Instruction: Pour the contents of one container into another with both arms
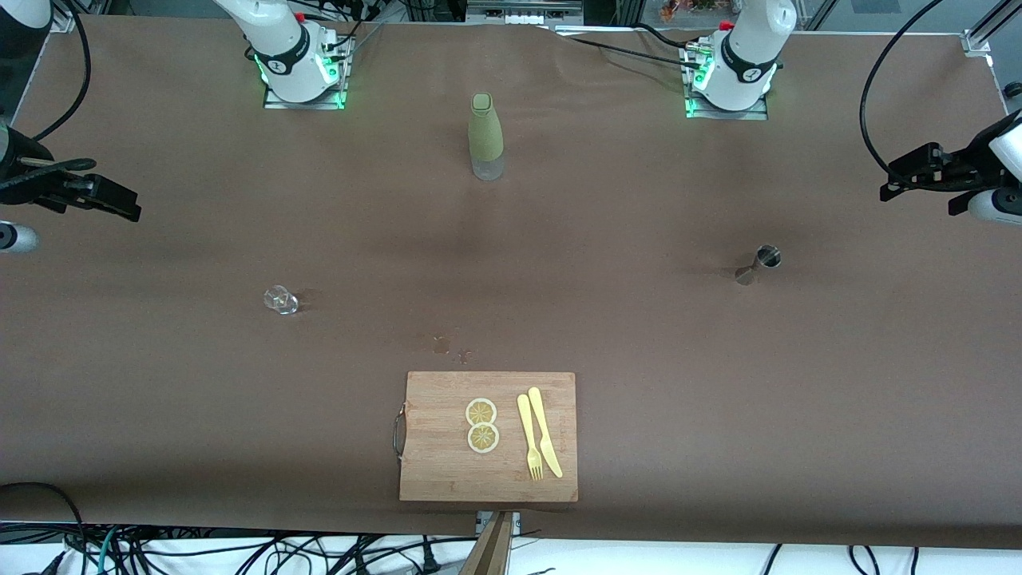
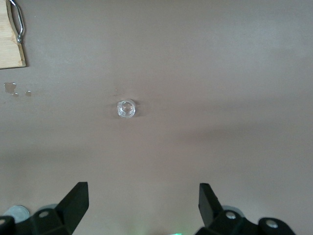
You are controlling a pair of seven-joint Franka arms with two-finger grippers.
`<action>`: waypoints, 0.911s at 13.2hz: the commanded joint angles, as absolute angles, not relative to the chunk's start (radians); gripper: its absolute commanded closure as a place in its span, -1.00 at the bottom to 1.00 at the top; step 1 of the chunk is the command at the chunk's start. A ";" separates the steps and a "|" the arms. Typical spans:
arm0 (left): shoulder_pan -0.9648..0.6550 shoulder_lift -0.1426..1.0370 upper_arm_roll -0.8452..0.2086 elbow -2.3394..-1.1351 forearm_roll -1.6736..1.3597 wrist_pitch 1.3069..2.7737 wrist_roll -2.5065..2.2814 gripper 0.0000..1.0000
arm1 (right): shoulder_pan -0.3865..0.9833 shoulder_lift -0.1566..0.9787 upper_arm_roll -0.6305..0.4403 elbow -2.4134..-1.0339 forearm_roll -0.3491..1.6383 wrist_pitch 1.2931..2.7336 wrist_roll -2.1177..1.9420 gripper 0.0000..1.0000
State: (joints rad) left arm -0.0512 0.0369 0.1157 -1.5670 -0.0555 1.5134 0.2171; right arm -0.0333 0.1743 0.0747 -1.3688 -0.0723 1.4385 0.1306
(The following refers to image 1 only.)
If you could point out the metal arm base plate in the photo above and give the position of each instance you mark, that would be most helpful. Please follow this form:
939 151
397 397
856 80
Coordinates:
303 105
726 115

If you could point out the yellow plastic knife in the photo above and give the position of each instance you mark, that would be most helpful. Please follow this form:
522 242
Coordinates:
551 459

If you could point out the green sleeved glass bottle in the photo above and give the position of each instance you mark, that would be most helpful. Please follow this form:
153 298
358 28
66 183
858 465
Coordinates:
485 132

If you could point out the yellow plastic fork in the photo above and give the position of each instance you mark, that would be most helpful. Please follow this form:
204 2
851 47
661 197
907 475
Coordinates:
526 423

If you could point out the steel double jigger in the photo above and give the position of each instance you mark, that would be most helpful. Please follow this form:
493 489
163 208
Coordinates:
766 257

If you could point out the lemon slice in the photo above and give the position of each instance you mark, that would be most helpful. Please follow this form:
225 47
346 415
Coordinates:
481 412
483 438

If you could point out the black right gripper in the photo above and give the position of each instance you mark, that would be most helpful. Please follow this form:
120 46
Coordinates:
25 171

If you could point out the spilled liquid drops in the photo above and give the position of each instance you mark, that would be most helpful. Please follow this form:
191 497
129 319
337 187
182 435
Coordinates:
440 345

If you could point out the aluminium frame profile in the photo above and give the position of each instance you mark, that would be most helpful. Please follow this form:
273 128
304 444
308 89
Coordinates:
978 40

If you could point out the wooden cutting board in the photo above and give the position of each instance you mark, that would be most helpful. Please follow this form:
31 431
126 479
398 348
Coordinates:
439 463

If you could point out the brown table cover sheet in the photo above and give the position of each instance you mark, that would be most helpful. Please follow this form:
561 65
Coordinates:
718 399

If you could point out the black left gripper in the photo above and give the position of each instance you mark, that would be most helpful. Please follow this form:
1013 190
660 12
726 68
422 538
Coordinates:
964 167

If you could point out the metal mounting bracket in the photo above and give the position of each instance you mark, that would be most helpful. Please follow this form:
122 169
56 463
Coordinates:
481 523

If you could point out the aluminium corner bracket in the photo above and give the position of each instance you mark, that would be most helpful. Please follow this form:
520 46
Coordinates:
62 22

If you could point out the clear glass measuring beaker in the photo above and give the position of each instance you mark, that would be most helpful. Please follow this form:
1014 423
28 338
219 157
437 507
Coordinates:
281 301

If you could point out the grey metal rack unit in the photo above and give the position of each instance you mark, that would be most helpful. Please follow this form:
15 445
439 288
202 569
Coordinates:
523 14

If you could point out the wooden post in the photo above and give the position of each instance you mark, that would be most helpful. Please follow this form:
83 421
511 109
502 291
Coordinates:
491 551

